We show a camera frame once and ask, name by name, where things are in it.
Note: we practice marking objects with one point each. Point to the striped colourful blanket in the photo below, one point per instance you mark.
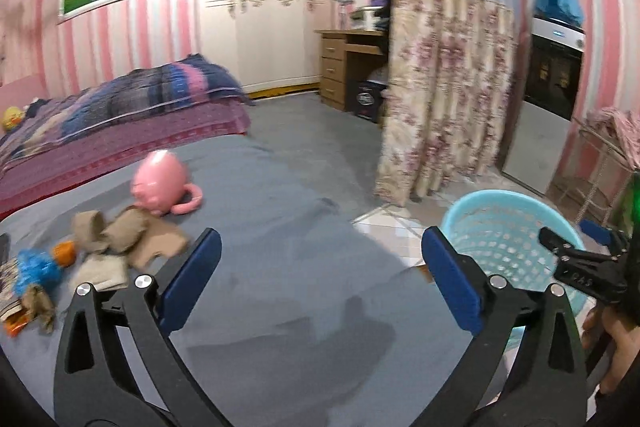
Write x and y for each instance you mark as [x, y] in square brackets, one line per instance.
[140, 94]

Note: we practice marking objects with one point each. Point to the small orange ball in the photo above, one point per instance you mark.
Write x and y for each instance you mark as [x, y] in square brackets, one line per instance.
[64, 254]

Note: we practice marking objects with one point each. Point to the orange snack wrapper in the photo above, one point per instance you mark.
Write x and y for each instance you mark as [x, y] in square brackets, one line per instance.
[13, 324]

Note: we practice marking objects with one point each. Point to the brown crumpled paper scrap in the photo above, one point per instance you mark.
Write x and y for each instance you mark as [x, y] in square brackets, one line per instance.
[39, 306]

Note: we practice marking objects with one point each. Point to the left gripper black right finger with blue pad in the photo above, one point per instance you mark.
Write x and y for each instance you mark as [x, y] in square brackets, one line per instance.
[547, 383]

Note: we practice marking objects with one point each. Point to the pink piggy bank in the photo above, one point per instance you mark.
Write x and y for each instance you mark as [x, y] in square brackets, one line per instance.
[162, 185]

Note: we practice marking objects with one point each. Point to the yellow plush toy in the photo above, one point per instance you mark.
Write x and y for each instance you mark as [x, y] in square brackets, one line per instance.
[12, 117]

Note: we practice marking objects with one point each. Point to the light blue plastic basket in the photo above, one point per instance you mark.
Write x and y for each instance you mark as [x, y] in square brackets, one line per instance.
[499, 230]

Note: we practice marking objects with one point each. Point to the person's hand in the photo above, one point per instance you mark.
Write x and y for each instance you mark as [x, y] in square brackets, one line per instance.
[625, 336]

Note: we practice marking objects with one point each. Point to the wooden desk with drawers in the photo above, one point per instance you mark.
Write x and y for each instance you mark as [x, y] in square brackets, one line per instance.
[347, 57]

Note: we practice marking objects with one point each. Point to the grey bed sheet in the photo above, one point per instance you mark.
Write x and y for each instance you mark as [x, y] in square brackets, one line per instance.
[306, 321]

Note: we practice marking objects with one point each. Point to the blue cloth on refrigerator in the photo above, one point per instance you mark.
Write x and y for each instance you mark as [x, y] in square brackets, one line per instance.
[569, 11]

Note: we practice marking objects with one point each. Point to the bed with purple cover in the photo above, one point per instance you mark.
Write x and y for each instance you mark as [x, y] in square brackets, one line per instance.
[28, 180]

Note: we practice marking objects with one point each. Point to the crumpled brown paper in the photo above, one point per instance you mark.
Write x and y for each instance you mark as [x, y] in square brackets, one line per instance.
[93, 234]

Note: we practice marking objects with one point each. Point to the black box under desk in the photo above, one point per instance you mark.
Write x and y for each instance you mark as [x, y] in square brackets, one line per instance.
[369, 100]

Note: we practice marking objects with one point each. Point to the beige folded tissue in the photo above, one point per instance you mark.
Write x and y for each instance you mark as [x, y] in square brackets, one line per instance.
[103, 272]

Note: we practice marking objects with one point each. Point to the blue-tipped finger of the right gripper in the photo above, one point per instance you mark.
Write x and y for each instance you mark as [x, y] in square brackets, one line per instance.
[614, 240]

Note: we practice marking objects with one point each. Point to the pink cloth on rack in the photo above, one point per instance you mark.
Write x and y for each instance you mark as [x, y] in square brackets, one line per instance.
[624, 126]

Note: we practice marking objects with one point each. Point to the desk lamp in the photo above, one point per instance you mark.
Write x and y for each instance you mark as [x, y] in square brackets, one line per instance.
[342, 12]

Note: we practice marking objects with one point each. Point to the black and silver refrigerator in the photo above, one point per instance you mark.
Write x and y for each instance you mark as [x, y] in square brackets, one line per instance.
[548, 101]

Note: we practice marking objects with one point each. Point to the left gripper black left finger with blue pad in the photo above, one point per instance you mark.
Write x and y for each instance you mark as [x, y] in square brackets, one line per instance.
[116, 365]

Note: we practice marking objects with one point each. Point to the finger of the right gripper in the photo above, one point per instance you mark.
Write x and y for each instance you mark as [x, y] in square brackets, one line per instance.
[557, 245]

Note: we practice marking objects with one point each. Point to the brown phone case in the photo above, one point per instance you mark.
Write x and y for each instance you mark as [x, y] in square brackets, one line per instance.
[161, 238]

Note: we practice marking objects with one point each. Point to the blue crumpled wrapper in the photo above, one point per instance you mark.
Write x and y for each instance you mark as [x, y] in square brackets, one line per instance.
[35, 267]

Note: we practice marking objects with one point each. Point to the metal rack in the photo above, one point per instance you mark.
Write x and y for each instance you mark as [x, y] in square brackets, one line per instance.
[595, 178]

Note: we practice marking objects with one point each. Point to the floral beige curtain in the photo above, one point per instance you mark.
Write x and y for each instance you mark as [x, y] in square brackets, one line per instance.
[449, 77]

